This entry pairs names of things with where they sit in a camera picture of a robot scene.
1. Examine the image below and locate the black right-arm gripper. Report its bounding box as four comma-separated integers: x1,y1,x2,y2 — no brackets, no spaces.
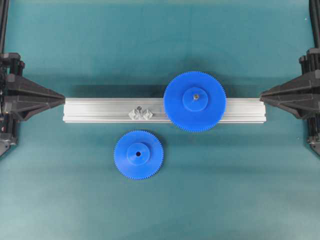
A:
260,48,320,153

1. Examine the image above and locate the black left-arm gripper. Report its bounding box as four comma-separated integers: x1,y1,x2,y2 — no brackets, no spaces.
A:
0,52,66,156

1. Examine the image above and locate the small blue gear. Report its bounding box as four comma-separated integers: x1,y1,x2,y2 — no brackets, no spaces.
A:
113,130,164,180

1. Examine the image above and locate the large blue gear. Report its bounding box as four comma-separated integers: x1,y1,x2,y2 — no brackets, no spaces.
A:
163,71,227,132

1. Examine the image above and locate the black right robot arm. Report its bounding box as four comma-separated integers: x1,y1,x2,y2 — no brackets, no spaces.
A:
260,0,320,155

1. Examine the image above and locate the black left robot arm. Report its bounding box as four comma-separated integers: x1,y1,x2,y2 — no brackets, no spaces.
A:
0,0,66,156

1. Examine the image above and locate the aluminium extrusion rail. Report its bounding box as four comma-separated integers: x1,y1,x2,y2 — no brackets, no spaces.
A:
62,97,267,124

